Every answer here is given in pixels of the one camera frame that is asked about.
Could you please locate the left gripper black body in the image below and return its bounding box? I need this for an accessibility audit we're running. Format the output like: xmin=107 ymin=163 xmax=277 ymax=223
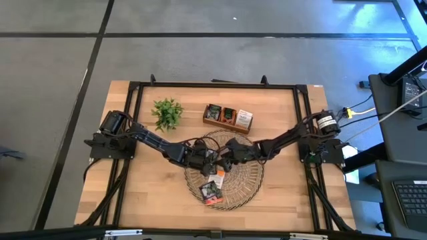
xmin=185 ymin=146 xmax=218 ymax=170

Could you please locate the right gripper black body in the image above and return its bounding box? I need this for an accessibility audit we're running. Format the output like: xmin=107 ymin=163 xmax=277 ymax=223
xmin=229 ymin=138 xmax=263 ymax=165

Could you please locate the white orange Tazo tea packet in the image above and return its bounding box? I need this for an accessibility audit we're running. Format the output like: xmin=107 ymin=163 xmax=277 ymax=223
xmin=235 ymin=109 xmax=254 ymax=130
xmin=207 ymin=169 xmax=226 ymax=189

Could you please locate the red tea packet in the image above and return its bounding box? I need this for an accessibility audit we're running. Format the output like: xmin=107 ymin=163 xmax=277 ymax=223
xmin=205 ymin=195 xmax=224 ymax=206

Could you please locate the orange green tea packet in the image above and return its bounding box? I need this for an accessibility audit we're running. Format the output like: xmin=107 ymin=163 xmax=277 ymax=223
xmin=222 ymin=107 xmax=237 ymax=123

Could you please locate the dark green tea packet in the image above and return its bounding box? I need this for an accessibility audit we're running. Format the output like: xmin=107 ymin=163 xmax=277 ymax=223
xmin=205 ymin=103 xmax=222 ymax=121

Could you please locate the dark shiny foil tea packet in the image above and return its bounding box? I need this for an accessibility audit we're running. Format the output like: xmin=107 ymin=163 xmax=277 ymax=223
xmin=199 ymin=181 xmax=224 ymax=201

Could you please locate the round woven straw placemat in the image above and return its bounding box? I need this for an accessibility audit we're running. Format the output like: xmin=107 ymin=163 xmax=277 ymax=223
xmin=183 ymin=129 xmax=265 ymax=211

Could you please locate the wooden divided organiser box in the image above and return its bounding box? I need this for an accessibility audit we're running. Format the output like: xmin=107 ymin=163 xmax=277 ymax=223
xmin=202 ymin=103 xmax=254 ymax=135

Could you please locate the green plant in white pot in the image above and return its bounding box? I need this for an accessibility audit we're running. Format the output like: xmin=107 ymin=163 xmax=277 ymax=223
xmin=151 ymin=97 xmax=184 ymax=133

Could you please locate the grey side desk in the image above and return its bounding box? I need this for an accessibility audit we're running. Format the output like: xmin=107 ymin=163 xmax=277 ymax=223
xmin=368 ymin=73 xmax=427 ymax=166

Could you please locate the white black keyboard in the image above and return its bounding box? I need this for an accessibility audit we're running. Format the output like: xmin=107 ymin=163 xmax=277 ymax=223
xmin=392 ymin=179 xmax=427 ymax=233

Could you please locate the black power adapter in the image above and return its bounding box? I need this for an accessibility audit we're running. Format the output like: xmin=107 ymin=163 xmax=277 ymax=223
xmin=400 ymin=77 xmax=425 ymax=117

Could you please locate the black diagonal beam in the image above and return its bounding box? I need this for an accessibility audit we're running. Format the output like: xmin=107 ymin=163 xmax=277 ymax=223
xmin=382 ymin=45 xmax=427 ymax=86

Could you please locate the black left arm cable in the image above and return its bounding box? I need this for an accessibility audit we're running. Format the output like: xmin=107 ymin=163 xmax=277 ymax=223
xmin=179 ymin=135 xmax=222 ymax=155

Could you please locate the long white cable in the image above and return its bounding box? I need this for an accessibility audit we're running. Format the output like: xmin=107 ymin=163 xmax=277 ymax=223
xmin=345 ymin=89 xmax=427 ymax=143

